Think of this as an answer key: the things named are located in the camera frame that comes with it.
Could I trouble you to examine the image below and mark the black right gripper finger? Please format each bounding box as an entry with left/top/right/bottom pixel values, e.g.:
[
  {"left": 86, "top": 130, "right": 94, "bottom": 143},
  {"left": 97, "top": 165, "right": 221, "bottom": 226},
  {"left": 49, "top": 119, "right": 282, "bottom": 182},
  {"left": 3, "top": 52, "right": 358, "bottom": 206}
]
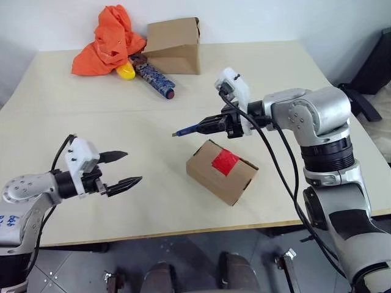
[
  {"left": 200, "top": 115, "right": 228, "bottom": 127},
  {"left": 195, "top": 123, "right": 228, "bottom": 135}
]

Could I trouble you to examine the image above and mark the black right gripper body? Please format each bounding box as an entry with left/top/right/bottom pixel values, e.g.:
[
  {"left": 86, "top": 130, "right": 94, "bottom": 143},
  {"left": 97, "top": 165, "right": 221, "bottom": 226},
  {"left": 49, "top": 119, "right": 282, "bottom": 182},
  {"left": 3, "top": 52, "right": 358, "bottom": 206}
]
[{"left": 221, "top": 104, "right": 246, "bottom": 139}]

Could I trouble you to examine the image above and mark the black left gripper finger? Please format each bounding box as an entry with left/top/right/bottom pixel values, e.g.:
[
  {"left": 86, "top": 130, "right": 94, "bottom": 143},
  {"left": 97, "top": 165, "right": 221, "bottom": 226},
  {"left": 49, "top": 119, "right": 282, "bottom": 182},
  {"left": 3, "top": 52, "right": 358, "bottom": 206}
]
[
  {"left": 99, "top": 150, "right": 129, "bottom": 165},
  {"left": 105, "top": 175, "right": 144, "bottom": 198}
]

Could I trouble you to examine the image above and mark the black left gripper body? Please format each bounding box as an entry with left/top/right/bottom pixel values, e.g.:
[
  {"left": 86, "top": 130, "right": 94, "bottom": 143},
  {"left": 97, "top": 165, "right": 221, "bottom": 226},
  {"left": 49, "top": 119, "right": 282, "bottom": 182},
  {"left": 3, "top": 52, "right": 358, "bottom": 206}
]
[{"left": 81, "top": 166, "right": 108, "bottom": 197}]

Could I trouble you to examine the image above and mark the blue pen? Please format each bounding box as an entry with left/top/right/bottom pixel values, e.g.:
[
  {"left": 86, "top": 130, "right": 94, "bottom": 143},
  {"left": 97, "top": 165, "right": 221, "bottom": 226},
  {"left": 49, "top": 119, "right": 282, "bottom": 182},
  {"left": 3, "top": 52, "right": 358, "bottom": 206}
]
[{"left": 171, "top": 124, "right": 203, "bottom": 137}]

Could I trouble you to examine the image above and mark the red tape patch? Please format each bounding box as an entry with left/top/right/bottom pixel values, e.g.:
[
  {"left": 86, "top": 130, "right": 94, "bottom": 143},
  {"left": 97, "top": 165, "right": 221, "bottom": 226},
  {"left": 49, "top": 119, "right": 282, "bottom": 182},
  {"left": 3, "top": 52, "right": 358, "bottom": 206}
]
[{"left": 213, "top": 149, "right": 239, "bottom": 177}]

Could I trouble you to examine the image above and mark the small brown cardboard box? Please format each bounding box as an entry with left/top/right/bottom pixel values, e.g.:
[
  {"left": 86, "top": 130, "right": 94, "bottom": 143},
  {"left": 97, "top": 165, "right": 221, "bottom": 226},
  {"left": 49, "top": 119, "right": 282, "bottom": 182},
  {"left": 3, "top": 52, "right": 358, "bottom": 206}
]
[{"left": 186, "top": 139, "right": 260, "bottom": 207}]

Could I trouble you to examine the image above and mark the large open cardboard box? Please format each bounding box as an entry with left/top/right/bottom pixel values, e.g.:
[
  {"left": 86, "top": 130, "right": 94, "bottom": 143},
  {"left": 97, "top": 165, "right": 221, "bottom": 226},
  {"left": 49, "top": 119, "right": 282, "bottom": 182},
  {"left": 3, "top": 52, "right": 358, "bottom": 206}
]
[{"left": 142, "top": 17, "right": 202, "bottom": 76}]

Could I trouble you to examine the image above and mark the blue patterned folding umbrella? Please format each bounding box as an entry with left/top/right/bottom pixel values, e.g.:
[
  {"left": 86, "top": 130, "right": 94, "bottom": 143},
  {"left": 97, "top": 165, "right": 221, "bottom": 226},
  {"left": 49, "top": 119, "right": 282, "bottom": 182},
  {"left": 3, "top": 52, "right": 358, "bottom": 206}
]
[{"left": 130, "top": 54, "right": 177, "bottom": 101}]

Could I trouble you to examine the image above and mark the yellow plastic object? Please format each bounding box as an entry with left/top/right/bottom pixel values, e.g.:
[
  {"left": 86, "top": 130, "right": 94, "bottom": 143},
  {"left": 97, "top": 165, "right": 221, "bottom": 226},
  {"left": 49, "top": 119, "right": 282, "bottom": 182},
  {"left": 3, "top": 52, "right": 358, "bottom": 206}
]
[{"left": 115, "top": 60, "right": 136, "bottom": 81}]

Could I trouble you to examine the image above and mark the dark rounded shape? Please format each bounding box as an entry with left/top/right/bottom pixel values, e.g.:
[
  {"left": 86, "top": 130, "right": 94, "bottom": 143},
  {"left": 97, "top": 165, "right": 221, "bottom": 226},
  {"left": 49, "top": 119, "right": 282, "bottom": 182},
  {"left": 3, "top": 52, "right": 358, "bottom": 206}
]
[
  {"left": 218, "top": 251, "right": 258, "bottom": 293},
  {"left": 143, "top": 261, "right": 175, "bottom": 293}
]

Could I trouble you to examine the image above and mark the orange crumpled cloth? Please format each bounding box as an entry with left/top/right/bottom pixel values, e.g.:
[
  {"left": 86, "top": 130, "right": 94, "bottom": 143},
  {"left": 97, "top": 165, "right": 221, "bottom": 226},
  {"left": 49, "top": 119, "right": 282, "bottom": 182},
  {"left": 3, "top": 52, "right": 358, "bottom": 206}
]
[{"left": 71, "top": 4, "right": 147, "bottom": 77}]

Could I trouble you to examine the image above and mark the black office chair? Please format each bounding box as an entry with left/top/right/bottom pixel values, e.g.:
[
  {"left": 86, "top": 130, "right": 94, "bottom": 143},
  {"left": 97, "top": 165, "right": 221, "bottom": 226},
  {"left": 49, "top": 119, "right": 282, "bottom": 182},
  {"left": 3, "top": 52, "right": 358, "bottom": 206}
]
[{"left": 337, "top": 27, "right": 391, "bottom": 123}]

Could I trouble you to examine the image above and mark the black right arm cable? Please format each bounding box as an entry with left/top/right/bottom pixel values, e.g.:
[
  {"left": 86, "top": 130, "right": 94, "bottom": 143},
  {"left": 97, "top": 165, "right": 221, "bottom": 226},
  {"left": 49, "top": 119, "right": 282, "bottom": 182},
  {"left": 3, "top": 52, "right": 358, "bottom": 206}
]
[
  {"left": 268, "top": 120, "right": 302, "bottom": 205},
  {"left": 217, "top": 87, "right": 358, "bottom": 288}
]

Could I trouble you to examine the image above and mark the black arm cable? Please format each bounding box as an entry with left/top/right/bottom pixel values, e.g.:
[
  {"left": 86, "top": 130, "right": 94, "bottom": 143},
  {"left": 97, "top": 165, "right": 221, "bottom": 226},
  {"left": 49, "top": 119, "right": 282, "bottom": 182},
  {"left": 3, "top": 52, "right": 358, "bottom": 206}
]
[
  {"left": 217, "top": 87, "right": 358, "bottom": 288},
  {"left": 268, "top": 120, "right": 302, "bottom": 205},
  {"left": 29, "top": 134, "right": 77, "bottom": 275}
]

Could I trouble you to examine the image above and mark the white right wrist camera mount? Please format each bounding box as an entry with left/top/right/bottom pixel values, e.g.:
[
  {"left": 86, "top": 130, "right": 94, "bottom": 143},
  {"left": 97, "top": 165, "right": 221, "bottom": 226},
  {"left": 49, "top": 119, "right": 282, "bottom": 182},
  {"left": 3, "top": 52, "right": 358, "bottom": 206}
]
[{"left": 214, "top": 67, "right": 255, "bottom": 136}]

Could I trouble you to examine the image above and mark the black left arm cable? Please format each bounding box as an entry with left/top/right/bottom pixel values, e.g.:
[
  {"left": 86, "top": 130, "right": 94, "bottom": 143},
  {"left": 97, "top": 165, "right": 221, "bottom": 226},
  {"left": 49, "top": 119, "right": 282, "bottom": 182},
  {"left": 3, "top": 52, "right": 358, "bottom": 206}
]
[{"left": 29, "top": 134, "right": 77, "bottom": 275}]

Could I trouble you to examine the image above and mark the black table frame bar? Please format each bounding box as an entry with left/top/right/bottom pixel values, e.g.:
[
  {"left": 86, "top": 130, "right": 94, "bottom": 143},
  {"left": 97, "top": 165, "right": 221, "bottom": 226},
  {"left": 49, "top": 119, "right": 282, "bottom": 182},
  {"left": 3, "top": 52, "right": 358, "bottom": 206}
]
[
  {"left": 259, "top": 227, "right": 309, "bottom": 237},
  {"left": 39, "top": 242, "right": 109, "bottom": 253}
]

